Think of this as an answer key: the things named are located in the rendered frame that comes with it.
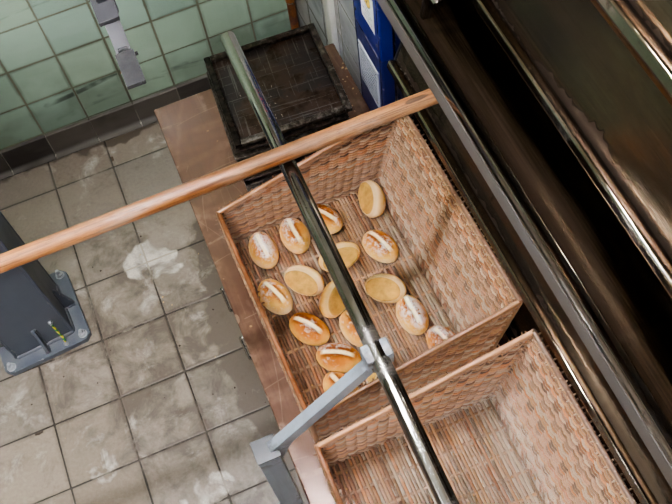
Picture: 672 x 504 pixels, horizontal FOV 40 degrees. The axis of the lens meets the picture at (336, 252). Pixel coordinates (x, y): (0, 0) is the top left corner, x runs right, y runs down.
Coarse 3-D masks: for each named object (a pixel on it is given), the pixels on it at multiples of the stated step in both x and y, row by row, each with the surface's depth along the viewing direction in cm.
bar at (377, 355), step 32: (256, 96) 168; (320, 224) 153; (352, 288) 147; (352, 320) 145; (384, 352) 142; (352, 384) 147; (384, 384) 139; (320, 416) 153; (416, 416) 136; (256, 448) 159; (416, 448) 134; (288, 480) 171; (448, 480) 132
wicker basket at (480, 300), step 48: (336, 144) 206; (384, 144) 214; (288, 192) 214; (336, 192) 222; (384, 192) 223; (432, 192) 201; (240, 240) 222; (336, 240) 220; (432, 240) 207; (480, 240) 186; (288, 288) 214; (432, 288) 211; (480, 288) 192; (336, 336) 207; (480, 336) 186
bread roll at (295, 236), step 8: (288, 224) 216; (296, 224) 216; (280, 232) 218; (288, 232) 215; (296, 232) 215; (304, 232) 216; (288, 240) 216; (296, 240) 215; (304, 240) 215; (288, 248) 217; (296, 248) 215; (304, 248) 216
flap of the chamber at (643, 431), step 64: (384, 0) 144; (448, 0) 145; (448, 64) 137; (512, 64) 138; (512, 128) 131; (576, 192) 126; (576, 256) 120; (640, 256) 121; (576, 320) 116; (640, 320) 116
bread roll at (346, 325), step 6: (342, 318) 205; (348, 318) 203; (342, 324) 204; (348, 324) 203; (342, 330) 205; (348, 330) 203; (354, 330) 202; (348, 336) 203; (354, 336) 202; (354, 342) 203; (360, 342) 202
